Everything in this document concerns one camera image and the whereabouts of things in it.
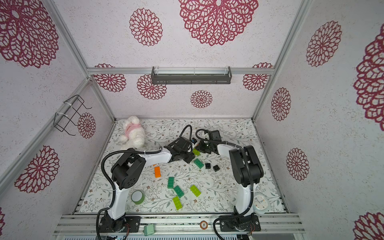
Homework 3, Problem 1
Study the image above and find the lime lego brick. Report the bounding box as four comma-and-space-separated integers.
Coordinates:
190, 185, 202, 197
193, 149, 201, 156
173, 196, 183, 211

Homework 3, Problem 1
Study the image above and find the dark green lego brick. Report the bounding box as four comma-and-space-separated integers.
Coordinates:
194, 159, 205, 169
167, 177, 175, 189
173, 186, 185, 198

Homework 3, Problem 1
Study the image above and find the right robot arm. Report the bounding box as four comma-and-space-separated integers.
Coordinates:
195, 129, 264, 240

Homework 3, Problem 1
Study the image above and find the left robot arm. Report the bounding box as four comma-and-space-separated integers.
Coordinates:
96, 125, 195, 240

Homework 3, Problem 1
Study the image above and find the black small lego near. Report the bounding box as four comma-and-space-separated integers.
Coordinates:
213, 165, 220, 172

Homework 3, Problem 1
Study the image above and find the orange lego brick near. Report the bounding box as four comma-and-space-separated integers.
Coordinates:
154, 167, 162, 178

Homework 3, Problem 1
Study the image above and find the lime lego brick bottom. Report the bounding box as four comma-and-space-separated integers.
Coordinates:
173, 196, 183, 211

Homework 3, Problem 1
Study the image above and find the white plush bunny pink shirt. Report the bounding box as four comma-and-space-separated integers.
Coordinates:
119, 116, 146, 150

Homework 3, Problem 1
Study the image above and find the green tape roll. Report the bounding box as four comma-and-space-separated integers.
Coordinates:
131, 190, 145, 205

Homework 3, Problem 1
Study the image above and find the white round clock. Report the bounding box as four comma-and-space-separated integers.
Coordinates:
253, 193, 271, 215

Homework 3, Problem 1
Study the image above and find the round orange sticker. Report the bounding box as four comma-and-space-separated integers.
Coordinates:
200, 221, 208, 230

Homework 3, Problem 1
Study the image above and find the green connector block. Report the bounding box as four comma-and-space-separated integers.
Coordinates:
144, 224, 155, 236

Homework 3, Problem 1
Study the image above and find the black wire basket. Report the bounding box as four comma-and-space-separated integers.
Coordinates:
53, 94, 92, 137

